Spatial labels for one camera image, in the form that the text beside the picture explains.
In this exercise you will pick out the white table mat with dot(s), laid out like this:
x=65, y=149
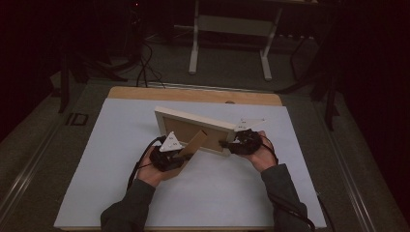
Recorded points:
x=212, y=193

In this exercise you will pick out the black floor bracket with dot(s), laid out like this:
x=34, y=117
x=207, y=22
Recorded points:
x=77, y=119

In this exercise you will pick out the white metal desk frame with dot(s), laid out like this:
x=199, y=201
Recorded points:
x=232, y=25

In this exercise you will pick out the metal floor rail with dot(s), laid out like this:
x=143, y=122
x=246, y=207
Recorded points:
x=351, y=180
x=25, y=174

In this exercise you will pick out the person's right hand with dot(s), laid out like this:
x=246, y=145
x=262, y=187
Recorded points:
x=262, y=158

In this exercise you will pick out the person's left hand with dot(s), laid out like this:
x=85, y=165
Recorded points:
x=150, y=174

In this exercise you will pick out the wooden picture frame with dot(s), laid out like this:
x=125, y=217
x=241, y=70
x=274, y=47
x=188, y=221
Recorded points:
x=193, y=129

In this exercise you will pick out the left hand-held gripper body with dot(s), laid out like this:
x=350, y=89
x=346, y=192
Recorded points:
x=166, y=158

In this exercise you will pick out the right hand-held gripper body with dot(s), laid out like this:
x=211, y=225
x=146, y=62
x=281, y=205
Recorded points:
x=246, y=141

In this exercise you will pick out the black metal stand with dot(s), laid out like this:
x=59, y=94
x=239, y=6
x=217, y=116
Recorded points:
x=64, y=83
x=330, y=96

